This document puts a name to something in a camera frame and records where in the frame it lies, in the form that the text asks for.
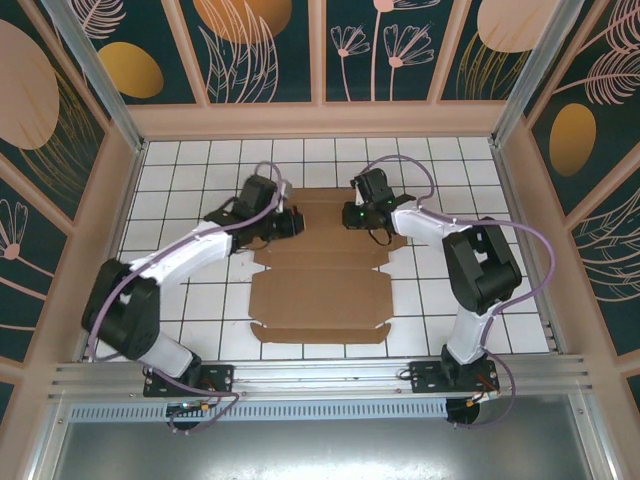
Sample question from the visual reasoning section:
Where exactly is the small yellow wire connector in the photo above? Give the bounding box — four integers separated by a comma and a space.
467, 379, 501, 405
169, 389, 226, 417

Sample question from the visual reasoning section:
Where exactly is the brown cardboard box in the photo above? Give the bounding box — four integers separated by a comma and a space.
247, 187, 409, 346

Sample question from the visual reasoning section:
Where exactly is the aluminium frame post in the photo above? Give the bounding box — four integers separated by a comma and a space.
491, 0, 576, 147
39, 0, 147, 154

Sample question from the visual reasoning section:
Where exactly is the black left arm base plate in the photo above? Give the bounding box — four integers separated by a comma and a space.
143, 364, 235, 399

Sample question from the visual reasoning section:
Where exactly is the grey slotted cable duct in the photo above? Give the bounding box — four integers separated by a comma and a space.
69, 398, 449, 421

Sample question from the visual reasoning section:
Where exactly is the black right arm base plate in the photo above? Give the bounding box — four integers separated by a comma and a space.
408, 360, 501, 394

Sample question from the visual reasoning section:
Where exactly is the grey metal sheet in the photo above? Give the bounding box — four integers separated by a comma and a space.
29, 418, 614, 480

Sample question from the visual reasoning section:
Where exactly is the aluminium mounting rail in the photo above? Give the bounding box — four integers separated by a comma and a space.
47, 355, 594, 402

